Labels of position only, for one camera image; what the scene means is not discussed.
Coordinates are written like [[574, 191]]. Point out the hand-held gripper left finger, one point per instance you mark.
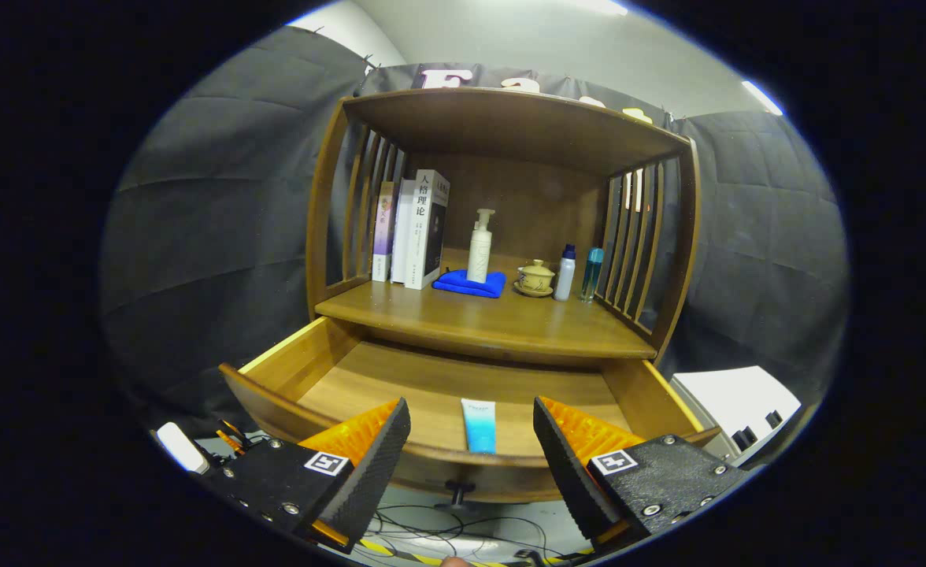
[[372, 472]]

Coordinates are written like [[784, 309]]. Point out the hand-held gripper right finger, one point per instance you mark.
[[569, 472]]

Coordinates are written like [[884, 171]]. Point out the blue cosmetic tube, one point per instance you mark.
[[479, 429]]

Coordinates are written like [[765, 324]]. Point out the wooden drawer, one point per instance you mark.
[[431, 386]]

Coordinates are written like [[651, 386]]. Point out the wooden countertop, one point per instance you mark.
[[471, 319]]

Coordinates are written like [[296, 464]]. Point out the brown wooden cabinet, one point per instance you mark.
[[510, 126]]

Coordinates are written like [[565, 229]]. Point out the yellow black floor tape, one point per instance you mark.
[[376, 547]]

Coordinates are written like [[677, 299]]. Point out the white box unit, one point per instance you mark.
[[731, 398]]

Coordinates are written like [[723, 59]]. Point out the white bottle with blue cap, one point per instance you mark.
[[564, 276]]

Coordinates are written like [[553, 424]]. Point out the beige lidded teacup with saucer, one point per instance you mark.
[[535, 277]]

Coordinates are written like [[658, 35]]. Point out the clear blue bottle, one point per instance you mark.
[[590, 272]]

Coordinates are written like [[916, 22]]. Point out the blue folded cloth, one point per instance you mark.
[[451, 283]]

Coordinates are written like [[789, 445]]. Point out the purple spine book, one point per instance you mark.
[[383, 236]]

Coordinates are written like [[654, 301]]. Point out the thin white book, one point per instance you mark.
[[401, 236]]

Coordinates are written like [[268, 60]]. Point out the white pump bottle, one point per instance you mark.
[[479, 252]]

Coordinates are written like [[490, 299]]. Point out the grey portrait cover book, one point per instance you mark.
[[425, 228]]

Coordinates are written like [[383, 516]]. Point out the rectangular ceiling lamp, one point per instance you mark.
[[762, 98]]

